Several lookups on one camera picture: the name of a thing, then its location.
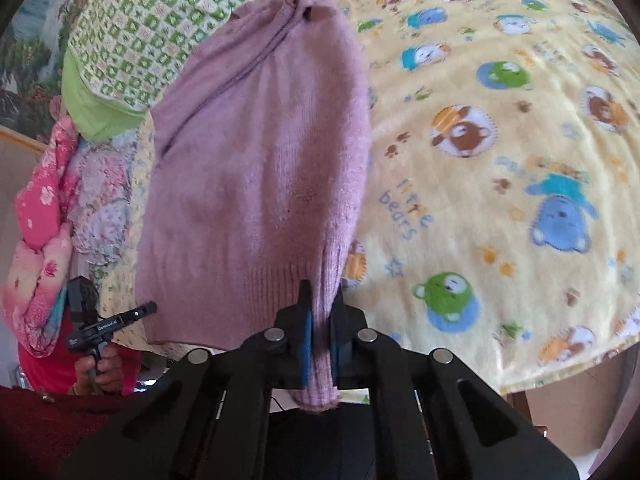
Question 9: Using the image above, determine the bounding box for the green checkered quilt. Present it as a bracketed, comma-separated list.
[62, 0, 250, 143]

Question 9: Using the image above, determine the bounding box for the pink floral cloth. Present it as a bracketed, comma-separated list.
[1, 115, 79, 358]

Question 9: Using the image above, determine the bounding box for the person left hand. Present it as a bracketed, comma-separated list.
[72, 344, 124, 396]

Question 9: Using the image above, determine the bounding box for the floral pastel quilt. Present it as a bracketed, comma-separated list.
[68, 129, 138, 278]

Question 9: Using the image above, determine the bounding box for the red clothed person torso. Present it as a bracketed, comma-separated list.
[0, 303, 216, 480]

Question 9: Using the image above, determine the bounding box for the purple knit sweater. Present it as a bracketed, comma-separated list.
[134, 0, 370, 412]

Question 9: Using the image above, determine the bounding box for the framed landscape painting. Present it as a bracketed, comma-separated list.
[1, 0, 80, 144]

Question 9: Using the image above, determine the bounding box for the yellow cartoon bear blanket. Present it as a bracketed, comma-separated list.
[96, 0, 640, 406]

